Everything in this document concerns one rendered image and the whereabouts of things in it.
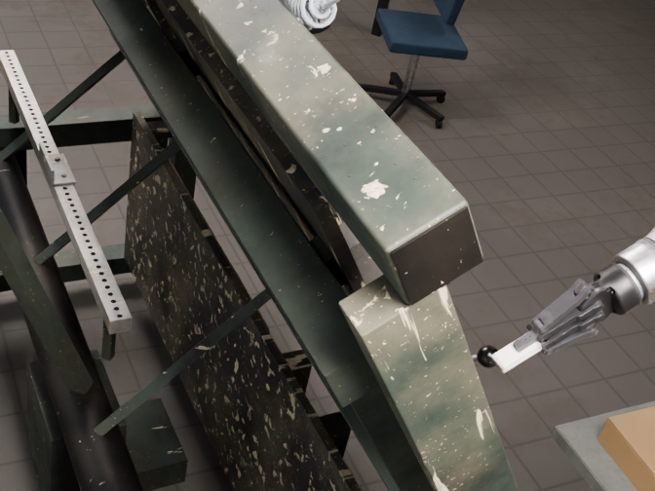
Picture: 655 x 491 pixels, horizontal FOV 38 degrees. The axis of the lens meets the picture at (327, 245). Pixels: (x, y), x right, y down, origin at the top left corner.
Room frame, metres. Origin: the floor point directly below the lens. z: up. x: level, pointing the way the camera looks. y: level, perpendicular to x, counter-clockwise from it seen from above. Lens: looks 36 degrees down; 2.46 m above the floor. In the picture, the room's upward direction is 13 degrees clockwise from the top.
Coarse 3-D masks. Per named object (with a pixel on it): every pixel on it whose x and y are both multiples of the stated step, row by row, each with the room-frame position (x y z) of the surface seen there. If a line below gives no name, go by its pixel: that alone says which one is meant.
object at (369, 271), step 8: (344, 224) 1.09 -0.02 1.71; (344, 232) 1.07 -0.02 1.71; (352, 240) 1.06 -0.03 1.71; (352, 248) 1.04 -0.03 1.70; (360, 248) 1.05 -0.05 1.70; (360, 256) 1.05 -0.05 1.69; (368, 256) 1.06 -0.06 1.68; (360, 264) 1.05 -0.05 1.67; (368, 264) 1.06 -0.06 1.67; (368, 272) 1.07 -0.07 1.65; (376, 272) 1.07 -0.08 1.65; (368, 280) 1.07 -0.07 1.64
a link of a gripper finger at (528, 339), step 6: (534, 324) 1.10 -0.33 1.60; (540, 324) 1.09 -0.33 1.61; (534, 330) 1.10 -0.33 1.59; (522, 336) 1.09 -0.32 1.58; (528, 336) 1.09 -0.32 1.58; (534, 336) 1.09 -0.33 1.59; (516, 342) 1.08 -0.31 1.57; (522, 342) 1.08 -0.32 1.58; (528, 342) 1.08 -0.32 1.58; (534, 342) 1.09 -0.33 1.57; (516, 348) 1.08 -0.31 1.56; (522, 348) 1.08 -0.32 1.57
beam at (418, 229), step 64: (192, 0) 1.25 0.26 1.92; (256, 0) 1.22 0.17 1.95; (256, 64) 1.08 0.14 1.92; (320, 64) 1.06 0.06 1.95; (320, 128) 0.95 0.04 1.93; (384, 128) 0.93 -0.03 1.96; (384, 192) 0.84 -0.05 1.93; (448, 192) 0.82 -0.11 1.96; (384, 256) 0.77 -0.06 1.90; (448, 256) 0.80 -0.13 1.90
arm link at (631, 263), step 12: (648, 240) 1.21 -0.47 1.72; (624, 252) 1.20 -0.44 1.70; (636, 252) 1.19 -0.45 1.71; (648, 252) 1.18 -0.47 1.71; (624, 264) 1.18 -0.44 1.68; (636, 264) 1.17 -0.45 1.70; (648, 264) 1.17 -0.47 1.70; (636, 276) 1.16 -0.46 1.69; (648, 276) 1.15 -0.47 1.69; (648, 288) 1.15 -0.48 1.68; (648, 300) 1.15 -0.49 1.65
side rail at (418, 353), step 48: (384, 288) 0.82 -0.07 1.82; (384, 336) 0.78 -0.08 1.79; (432, 336) 0.81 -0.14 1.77; (384, 384) 0.79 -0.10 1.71; (432, 384) 0.83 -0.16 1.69; (480, 384) 0.87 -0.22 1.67; (432, 432) 0.84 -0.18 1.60; (480, 432) 0.89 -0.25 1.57; (432, 480) 0.87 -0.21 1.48; (480, 480) 0.91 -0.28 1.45
